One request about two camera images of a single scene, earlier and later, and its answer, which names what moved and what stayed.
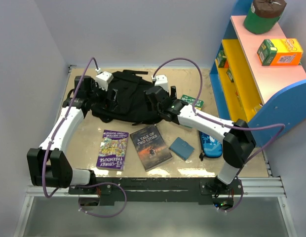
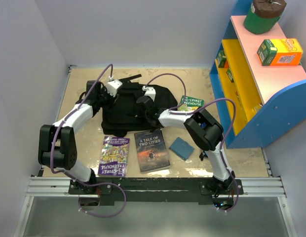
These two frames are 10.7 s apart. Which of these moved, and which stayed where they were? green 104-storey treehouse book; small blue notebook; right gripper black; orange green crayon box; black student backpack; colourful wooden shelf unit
Moved: black student backpack; right gripper black
Stayed: green 104-storey treehouse book; orange green crayon box; colourful wooden shelf unit; small blue notebook
